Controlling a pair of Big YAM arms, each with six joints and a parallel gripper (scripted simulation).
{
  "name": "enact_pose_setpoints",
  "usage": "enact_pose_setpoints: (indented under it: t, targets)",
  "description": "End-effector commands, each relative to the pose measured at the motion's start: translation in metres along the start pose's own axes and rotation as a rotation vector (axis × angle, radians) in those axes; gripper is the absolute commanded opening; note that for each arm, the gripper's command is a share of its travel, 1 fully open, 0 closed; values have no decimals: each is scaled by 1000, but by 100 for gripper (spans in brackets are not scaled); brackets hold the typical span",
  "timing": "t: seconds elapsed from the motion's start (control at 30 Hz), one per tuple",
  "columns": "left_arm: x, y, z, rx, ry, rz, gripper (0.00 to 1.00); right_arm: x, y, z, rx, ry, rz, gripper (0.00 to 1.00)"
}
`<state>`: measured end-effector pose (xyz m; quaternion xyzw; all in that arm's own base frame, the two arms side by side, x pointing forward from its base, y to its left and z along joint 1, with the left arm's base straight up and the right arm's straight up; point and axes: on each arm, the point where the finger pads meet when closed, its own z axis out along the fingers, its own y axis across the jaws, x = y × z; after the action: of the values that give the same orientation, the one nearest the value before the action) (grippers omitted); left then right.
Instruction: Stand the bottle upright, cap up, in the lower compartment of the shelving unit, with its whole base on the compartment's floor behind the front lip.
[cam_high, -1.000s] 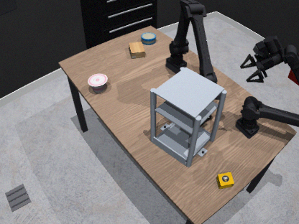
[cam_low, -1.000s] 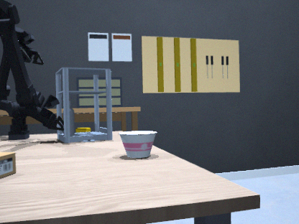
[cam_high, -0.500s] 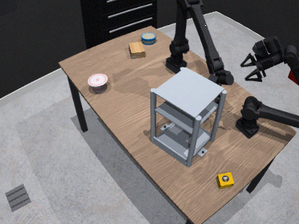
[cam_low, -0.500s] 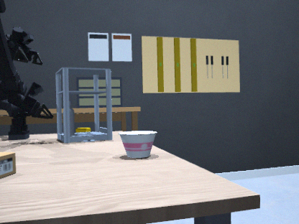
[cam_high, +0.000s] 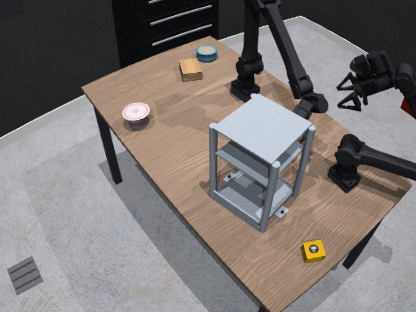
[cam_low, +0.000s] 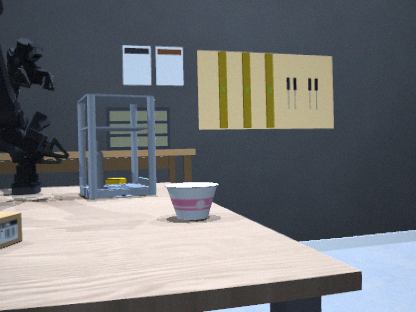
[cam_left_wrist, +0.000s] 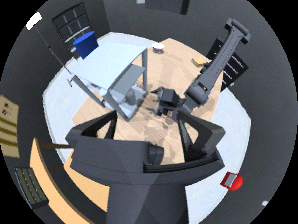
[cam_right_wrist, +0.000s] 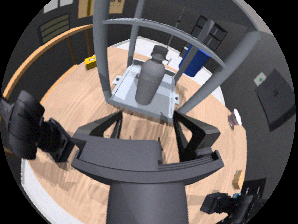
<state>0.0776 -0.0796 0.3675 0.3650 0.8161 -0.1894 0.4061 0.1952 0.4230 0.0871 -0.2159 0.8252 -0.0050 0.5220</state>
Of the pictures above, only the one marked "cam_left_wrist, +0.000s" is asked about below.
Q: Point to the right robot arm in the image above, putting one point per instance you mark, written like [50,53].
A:
[196,95]

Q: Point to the grey bottle with dark cap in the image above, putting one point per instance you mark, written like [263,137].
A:
[130,97]

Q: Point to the grey and pink yogurt cup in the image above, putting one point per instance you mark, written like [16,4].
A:
[157,47]

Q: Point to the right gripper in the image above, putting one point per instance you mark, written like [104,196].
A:
[160,109]

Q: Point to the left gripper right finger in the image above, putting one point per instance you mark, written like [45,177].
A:
[209,134]

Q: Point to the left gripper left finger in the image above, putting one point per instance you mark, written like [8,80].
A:
[90,128]

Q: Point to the grey metal shelving unit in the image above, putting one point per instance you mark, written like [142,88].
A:
[112,63]

